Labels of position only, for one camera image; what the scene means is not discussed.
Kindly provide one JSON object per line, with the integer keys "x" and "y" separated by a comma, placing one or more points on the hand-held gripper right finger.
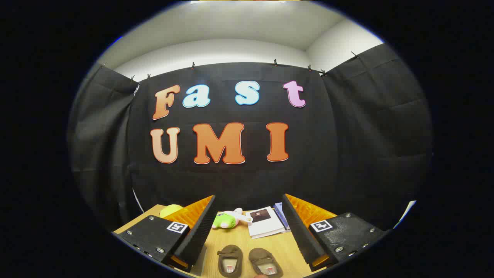
{"x": 299, "y": 231}

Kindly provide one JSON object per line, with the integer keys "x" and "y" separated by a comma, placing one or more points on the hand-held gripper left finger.
{"x": 200, "y": 227}

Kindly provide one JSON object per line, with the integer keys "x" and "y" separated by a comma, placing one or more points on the brown fuzzy shoe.
{"x": 230, "y": 256}
{"x": 265, "y": 259}

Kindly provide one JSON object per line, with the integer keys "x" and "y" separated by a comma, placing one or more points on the blue cover book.
{"x": 281, "y": 216}

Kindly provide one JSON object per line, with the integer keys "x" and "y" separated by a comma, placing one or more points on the green and pink plush toy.
{"x": 225, "y": 221}

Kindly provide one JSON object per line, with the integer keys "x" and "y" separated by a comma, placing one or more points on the white book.
{"x": 266, "y": 226}

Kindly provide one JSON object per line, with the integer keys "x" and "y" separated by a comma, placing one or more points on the yellow plush toy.
{"x": 170, "y": 210}

